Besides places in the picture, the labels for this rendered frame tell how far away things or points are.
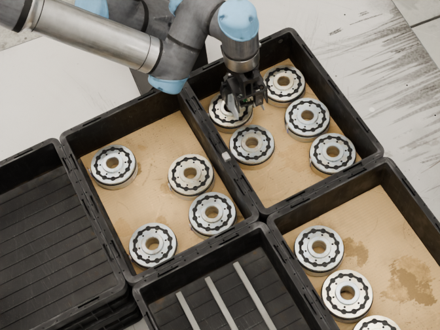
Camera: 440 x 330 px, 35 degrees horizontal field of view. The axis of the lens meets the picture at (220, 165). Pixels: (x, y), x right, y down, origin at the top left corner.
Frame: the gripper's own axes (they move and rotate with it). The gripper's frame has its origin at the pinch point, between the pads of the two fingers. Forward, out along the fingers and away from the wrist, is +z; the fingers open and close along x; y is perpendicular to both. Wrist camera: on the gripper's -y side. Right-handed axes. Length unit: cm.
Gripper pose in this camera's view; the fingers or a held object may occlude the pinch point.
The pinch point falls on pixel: (243, 105)
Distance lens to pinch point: 165.9
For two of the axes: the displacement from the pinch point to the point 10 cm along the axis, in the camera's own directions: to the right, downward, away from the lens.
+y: 3.6, 8.1, -4.7
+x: 9.3, -3.5, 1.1
